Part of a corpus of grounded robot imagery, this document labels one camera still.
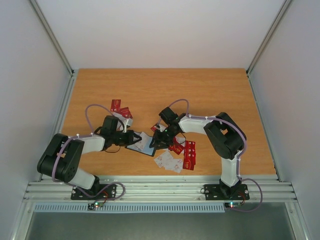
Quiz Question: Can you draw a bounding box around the black leather card holder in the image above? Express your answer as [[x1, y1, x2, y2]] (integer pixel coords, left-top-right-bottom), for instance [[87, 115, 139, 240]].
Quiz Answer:
[[125, 132, 156, 157]]

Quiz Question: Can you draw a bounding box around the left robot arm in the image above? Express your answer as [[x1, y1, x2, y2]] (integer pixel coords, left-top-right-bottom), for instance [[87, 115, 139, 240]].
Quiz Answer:
[[37, 115, 142, 199]]

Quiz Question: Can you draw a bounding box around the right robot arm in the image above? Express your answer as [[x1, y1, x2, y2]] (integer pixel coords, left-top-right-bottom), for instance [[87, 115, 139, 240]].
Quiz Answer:
[[149, 107, 247, 199]]

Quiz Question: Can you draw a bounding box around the red VIP card centre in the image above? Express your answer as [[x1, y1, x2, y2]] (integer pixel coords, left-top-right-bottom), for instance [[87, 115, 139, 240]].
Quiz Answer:
[[150, 123, 161, 132]]

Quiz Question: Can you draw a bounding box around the red card centre pile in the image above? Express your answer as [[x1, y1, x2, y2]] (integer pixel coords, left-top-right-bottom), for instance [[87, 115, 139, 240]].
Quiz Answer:
[[168, 136, 186, 155]]

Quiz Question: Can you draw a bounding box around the white card left cluster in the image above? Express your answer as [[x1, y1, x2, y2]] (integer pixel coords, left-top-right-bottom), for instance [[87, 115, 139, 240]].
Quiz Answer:
[[113, 112, 126, 122]]

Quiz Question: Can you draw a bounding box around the white card upper pile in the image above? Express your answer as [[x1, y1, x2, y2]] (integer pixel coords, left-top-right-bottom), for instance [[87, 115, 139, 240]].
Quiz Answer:
[[164, 159, 183, 174]]

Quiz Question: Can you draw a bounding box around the red card left cluster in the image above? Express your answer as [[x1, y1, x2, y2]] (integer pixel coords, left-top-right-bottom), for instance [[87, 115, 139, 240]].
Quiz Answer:
[[119, 107, 133, 119]]

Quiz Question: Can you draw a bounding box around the red card column upper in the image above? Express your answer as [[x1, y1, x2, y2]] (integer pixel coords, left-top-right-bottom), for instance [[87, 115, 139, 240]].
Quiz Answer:
[[184, 140, 196, 162]]

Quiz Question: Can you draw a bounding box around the red VIP card column lower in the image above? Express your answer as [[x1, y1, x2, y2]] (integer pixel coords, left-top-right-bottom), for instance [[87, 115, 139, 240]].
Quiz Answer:
[[182, 157, 196, 171]]

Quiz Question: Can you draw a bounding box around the red card far left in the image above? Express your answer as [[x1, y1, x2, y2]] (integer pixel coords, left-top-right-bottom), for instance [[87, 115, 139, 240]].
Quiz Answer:
[[110, 99, 121, 113]]

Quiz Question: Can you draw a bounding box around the left controller board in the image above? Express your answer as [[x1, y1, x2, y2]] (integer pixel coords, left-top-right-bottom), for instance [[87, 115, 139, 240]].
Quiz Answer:
[[87, 202, 104, 211]]

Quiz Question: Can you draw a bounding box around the controller board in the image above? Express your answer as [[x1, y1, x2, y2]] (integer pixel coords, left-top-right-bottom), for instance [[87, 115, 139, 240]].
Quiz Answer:
[[87, 202, 104, 211], [224, 202, 242, 209]]

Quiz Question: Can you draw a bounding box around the right controller board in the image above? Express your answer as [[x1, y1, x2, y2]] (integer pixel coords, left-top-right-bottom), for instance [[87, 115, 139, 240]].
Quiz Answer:
[[224, 202, 242, 209]]

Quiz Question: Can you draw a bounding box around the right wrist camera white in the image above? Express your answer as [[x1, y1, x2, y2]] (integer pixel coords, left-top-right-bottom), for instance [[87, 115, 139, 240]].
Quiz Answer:
[[154, 123, 166, 131]]

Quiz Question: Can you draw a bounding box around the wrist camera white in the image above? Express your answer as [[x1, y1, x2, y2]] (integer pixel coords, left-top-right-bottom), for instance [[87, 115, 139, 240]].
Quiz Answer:
[[154, 123, 166, 131], [122, 118, 133, 133]]

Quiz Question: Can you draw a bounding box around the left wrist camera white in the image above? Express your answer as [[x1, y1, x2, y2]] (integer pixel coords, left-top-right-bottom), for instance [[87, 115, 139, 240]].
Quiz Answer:
[[122, 118, 133, 133]]

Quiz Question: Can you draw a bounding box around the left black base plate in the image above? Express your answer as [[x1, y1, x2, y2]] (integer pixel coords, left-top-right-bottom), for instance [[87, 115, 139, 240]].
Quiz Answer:
[[70, 184, 117, 201]]

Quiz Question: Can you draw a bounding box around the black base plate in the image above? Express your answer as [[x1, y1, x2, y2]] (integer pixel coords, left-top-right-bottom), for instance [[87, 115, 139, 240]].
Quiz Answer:
[[70, 184, 117, 201], [204, 183, 250, 201]]

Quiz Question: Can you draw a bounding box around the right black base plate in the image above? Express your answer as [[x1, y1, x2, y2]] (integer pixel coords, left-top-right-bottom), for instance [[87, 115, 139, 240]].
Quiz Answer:
[[204, 183, 250, 201]]

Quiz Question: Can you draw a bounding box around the grey slotted cable duct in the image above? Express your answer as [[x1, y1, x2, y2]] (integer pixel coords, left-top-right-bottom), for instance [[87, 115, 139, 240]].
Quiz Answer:
[[33, 202, 225, 214]]

